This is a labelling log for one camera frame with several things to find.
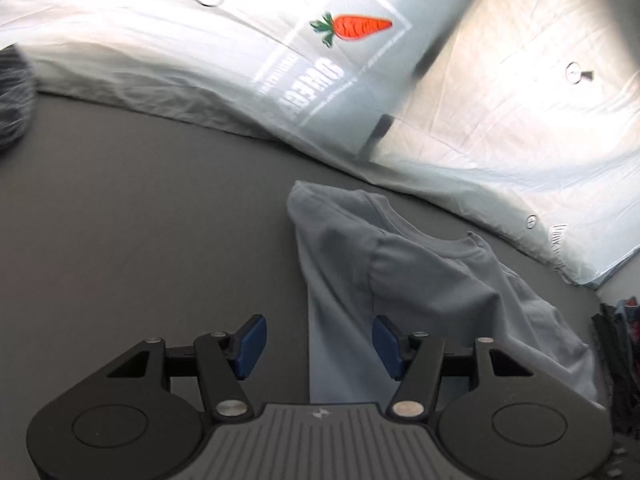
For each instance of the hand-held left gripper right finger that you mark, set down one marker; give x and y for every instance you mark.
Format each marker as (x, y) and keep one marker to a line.
(387, 345)

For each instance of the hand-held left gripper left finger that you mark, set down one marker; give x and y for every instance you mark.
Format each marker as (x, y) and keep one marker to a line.
(250, 345)

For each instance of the light blue t-shirt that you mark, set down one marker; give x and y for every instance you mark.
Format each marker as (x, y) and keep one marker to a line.
(425, 285)

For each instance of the pile of dark clothes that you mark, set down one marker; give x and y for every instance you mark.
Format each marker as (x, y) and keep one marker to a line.
(620, 360)

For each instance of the carrot print white sheet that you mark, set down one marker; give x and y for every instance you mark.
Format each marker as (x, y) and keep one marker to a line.
(150, 60)

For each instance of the dark checked cloth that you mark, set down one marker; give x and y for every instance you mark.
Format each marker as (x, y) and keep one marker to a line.
(12, 100)

